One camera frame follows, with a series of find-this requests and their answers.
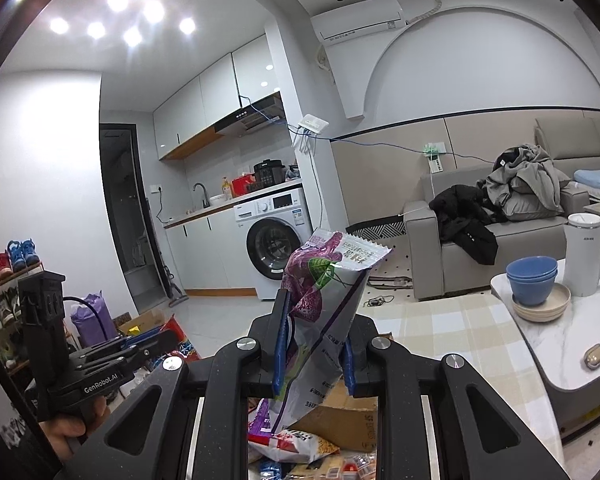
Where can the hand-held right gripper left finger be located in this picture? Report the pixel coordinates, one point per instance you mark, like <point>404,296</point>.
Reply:
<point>280,360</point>

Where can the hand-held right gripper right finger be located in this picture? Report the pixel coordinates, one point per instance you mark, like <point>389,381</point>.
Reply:
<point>349,370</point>

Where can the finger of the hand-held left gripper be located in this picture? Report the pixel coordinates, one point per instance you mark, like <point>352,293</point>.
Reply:
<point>130,346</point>
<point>160,345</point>

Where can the brown cardboard box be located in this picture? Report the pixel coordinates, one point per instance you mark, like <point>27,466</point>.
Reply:
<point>340,410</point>

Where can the purple white snack bag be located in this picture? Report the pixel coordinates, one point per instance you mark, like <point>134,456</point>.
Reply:
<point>320,320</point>

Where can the person's left hand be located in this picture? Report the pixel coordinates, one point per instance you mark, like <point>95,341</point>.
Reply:
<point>75,425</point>

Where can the red printed carton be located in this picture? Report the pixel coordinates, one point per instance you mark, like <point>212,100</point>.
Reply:
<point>182,347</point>

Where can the wooden shoe rack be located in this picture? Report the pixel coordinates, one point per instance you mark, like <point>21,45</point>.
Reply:
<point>0,325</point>

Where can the purple plastic bag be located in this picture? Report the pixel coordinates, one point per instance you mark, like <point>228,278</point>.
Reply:
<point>92,320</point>

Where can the pink purple snack packet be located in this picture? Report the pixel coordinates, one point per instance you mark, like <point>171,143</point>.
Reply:
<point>259,417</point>

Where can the blue shoes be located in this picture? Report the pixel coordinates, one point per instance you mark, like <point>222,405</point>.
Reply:
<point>24,255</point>

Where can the red white snack bag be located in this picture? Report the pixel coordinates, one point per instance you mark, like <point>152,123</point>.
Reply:
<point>290,447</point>

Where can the floor power strip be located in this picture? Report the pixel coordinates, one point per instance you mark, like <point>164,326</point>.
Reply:
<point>390,281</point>

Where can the white base cabinet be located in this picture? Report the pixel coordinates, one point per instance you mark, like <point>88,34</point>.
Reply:
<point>205,255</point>

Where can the checked tablecloth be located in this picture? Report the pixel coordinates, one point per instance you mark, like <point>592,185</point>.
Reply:
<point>455,340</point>

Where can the white washing machine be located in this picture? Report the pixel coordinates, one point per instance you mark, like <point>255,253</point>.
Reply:
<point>275,240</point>

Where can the black white patterned cushion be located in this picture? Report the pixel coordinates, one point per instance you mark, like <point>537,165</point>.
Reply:
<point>380,230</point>

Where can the black kitchen faucet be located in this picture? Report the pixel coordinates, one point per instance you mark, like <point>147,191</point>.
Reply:
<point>202,194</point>

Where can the yellow dish soap bottle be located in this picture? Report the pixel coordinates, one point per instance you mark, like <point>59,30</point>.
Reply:
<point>227,189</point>

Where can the red container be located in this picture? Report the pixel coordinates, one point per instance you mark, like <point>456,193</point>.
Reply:
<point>242,186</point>

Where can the black jacket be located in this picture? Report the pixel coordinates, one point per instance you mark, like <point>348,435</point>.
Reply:
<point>467,230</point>

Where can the black pressure cooker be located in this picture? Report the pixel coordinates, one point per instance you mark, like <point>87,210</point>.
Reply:
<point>269,174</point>

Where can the beige sofa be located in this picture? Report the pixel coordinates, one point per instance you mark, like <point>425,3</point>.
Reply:
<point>510,255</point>

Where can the beige bowl stack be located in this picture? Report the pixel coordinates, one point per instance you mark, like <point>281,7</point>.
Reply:
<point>540,310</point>

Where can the blue bowl stack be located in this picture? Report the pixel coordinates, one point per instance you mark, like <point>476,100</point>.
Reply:
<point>530,280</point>

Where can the white marble coffee table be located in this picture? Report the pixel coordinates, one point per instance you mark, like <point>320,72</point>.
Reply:
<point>570,340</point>

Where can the black range hood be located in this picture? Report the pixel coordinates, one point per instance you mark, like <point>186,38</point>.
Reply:
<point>252,117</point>

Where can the beige earbuds case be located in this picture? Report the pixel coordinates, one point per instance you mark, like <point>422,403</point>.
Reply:
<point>595,356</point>

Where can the grey clothing pile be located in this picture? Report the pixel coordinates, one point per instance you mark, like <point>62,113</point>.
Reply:
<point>530,180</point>

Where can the white electric kettle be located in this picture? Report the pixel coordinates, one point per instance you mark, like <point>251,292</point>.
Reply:
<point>585,255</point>

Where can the light blue pillow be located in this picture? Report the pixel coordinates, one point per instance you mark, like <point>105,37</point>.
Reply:
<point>595,180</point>

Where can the ceiling spotlight cluster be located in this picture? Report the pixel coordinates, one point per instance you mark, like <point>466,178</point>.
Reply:
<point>122,17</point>

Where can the white air conditioner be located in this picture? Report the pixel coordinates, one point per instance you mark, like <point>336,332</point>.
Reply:
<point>360,17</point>

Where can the black door frame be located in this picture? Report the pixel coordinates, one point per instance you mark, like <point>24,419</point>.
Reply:
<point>125,210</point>

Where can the white green wall socket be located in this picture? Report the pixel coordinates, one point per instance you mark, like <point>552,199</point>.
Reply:
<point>434,157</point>

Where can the white wall router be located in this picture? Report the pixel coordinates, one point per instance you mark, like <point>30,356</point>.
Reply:
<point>314,124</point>

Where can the white wall cabinets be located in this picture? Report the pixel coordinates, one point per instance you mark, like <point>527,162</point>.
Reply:
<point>205,100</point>

